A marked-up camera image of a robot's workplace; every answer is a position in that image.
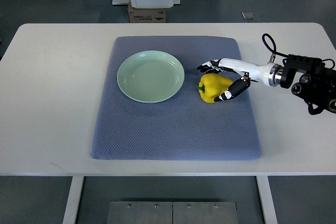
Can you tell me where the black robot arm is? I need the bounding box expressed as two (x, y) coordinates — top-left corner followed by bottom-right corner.
(262, 34), (335, 115)

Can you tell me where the white table leg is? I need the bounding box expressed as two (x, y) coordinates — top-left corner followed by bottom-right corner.
(256, 176), (278, 224)
(62, 176), (84, 224)

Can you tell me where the yellow bell pepper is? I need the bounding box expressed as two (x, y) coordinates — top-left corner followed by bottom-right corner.
(196, 73), (233, 103)

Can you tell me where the right white table leg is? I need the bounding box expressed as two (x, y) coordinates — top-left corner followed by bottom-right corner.
(256, 176), (278, 224)

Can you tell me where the blue textured mat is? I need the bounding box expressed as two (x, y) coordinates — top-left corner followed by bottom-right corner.
(91, 36), (261, 161)

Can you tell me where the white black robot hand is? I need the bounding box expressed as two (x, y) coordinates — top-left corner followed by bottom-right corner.
(197, 58), (282, 102)

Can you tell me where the left white table leg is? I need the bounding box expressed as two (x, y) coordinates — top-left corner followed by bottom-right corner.
(62, 176), (84, 224)

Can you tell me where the cardboard box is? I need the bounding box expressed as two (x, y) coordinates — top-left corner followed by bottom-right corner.
(128, 3), (166, 23)

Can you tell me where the light green plate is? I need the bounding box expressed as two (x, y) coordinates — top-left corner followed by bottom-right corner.
(117, 50), (185, 103)

